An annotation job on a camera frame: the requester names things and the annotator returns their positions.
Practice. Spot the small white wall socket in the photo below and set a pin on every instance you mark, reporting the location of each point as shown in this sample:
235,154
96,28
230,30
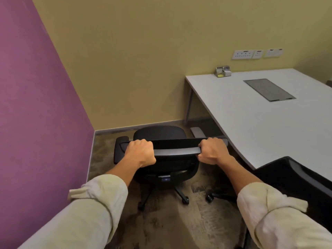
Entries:
258,54

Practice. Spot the person's left forearm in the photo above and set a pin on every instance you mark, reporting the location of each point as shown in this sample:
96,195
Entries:
85,204

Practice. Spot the metal desk organiser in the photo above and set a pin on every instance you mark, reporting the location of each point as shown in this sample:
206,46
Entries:
223,71

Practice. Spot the person's left fingers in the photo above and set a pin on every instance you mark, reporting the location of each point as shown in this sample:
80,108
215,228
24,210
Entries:
145,144

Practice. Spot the white wall socket panel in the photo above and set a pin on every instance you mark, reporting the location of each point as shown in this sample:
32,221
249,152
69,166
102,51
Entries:
243,54

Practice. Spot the white desk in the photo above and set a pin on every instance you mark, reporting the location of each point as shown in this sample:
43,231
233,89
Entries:
262,111

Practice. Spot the person's right fingers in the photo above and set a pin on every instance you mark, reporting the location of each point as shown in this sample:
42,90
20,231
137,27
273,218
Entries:
206,145

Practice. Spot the person's right hand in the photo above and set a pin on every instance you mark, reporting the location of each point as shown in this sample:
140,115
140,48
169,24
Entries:
212,152

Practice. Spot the white wall switch plate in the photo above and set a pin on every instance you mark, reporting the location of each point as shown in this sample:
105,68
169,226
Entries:
274,52

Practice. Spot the person's right forearm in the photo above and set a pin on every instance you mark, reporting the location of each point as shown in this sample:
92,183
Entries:
272,204

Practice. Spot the black mesh office chair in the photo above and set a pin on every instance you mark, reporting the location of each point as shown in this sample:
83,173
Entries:
290,184

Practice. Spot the person's left hand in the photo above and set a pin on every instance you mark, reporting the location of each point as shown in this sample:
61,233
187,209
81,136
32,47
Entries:
138,154

